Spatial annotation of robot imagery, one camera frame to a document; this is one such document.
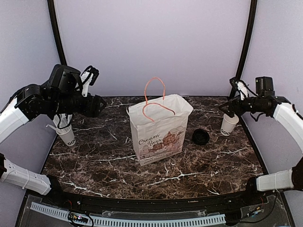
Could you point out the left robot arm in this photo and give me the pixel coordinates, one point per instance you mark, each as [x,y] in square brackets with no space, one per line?
[28,146]

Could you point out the right black frame post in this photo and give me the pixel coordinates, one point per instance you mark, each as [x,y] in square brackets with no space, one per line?
[247,38]

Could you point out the left black frame post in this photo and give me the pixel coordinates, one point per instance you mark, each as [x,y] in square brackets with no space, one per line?
[56,32]

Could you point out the white paper takeout bag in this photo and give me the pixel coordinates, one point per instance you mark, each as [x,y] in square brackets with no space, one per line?
[158,127]

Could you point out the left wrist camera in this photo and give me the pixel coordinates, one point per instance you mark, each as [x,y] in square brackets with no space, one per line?
[88,78]

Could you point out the black plastic cup lids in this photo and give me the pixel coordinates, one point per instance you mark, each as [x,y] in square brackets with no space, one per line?
[200,137]

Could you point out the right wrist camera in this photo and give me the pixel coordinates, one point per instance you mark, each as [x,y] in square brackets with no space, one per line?
[240,86]

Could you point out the white paper coffee cup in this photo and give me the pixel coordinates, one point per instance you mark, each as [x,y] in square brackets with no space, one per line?
[228,124]

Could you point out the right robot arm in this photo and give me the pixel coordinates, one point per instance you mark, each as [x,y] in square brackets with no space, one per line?
[289,118]

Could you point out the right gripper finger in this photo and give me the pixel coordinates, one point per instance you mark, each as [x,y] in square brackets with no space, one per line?
[230,110]
[228,104]

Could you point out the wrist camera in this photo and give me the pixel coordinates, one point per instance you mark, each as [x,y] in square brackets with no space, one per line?
[240,86]
[88,78]

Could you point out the paper cup holding straws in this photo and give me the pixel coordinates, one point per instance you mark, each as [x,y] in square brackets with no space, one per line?
[67,136]

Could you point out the bundle of straws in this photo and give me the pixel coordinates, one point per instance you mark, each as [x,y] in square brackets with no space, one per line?
[61,123]

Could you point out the black frame post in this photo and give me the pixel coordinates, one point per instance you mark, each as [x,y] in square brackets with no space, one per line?
[56,32]
[247,38]

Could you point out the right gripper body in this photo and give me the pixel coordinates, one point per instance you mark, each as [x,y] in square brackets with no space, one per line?
[256,106]

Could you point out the white slotted cable duct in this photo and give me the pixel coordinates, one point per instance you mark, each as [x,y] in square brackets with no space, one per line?
[124,219]

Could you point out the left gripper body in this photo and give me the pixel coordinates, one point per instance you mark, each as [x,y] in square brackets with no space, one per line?
[65,103]

